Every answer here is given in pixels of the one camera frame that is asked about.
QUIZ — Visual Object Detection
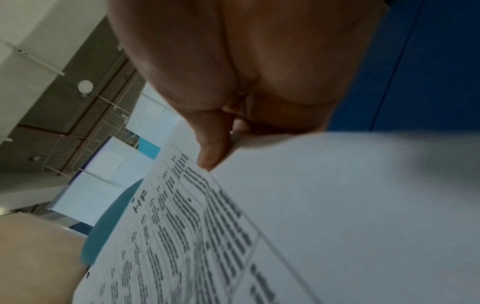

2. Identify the person's right hand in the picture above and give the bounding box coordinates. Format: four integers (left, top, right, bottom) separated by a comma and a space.
104, 0, 388, 173

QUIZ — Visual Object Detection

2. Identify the printed paper sheet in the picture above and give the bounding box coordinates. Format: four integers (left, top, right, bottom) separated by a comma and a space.
71, 130, 480, 304

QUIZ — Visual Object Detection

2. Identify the round ceiling lamp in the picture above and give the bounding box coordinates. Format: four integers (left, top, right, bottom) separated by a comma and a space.
77, 80, 96, 96

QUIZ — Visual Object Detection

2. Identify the white partition panel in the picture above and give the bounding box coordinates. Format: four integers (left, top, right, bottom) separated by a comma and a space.
48, 83, 185, 228

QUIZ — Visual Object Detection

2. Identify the teal cylindrical barrel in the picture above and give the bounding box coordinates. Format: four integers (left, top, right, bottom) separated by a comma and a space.
80, 178, 146, 266

